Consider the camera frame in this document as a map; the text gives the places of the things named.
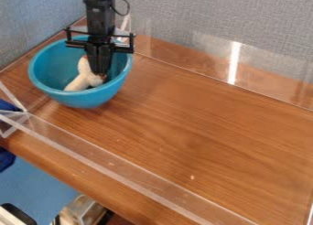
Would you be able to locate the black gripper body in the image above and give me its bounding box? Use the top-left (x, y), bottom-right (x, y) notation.
top-left (64, 0), bottom-right (134, 53)

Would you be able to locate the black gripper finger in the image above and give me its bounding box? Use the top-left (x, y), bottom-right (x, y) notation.
top-left (98, 45), bottom-right (112, 75)
top-left (85, 44), bottom-right (98, 74)

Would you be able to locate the white brown toy mushroom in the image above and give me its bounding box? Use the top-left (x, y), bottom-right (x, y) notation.
top-left (64, 56), bottom-right (106, 91)

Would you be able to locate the blue plastic bowl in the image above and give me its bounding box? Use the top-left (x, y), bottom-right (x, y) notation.
top-left (27, 38), bottom-right (133, 109)

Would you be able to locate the clear acrylic barrier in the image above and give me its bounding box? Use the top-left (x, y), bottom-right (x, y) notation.
top-left (0, 19), bottom-right (313, 225)

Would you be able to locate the blue cloth object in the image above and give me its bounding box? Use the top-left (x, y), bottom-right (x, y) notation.
top-left (0, 99), bottom-right (21, 172)

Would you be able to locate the grey metal object below table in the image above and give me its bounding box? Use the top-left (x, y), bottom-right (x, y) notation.
top-left (49, 195), bottom-right (106, 225)

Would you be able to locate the black white object below table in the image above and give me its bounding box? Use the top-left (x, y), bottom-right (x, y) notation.
top-left (0, 203), bottom-right (37, 225)

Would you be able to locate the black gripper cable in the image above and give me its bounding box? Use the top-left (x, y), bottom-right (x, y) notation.
top-left (109, 0), bottom-right (132, 17)

